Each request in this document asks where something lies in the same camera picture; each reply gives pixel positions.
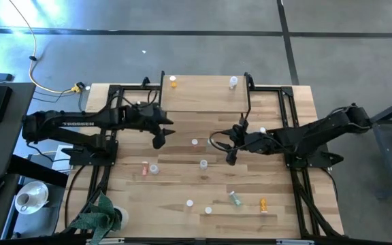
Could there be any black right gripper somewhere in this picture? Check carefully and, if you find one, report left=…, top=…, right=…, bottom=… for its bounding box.
left=220, top=117, right=270, bottom=167

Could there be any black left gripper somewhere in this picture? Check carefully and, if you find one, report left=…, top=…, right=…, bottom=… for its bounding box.
left=137, top=103, right=177, bottom=150

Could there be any white plant pot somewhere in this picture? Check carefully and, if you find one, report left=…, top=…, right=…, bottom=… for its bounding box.
left=112, top=206, right=130, bottom=231

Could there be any green leafy plant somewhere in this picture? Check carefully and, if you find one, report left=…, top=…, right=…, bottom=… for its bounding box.
left=67, top=191, right=124, bottom=245

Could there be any grey metal stand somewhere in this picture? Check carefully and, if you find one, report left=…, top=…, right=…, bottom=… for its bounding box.
left=369, top=91, right=392, bottom=200

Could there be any white coffee cup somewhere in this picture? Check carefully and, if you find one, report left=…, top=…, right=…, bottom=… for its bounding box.
left=16, top=192, right=39, bottom=212

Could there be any dark grey desk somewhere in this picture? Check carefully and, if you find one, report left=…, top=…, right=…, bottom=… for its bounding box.
left=0, top=80, right=70, bottom=242

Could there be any black right gripper cable loop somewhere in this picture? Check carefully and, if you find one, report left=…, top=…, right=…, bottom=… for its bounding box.
left=209, top=130, right=251, bottom=153

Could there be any wooden shelf black metal frame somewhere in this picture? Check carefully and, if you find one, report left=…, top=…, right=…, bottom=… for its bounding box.
left=159, top=70, right=255, bottom=118

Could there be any black aluminium table frame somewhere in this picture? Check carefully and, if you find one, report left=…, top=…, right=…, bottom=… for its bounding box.
left=58, top=83, right=343, bottom=245

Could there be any yellow extension cable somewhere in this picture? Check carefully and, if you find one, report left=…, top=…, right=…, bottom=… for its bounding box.
left=7, top=0, right=83, bottom=95

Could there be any silver aluminium frame bracket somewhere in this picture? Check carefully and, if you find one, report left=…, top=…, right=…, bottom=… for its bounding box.
left=86, top=238, right=125, bottom=245
left=276, top=239, right=316, bottom=245

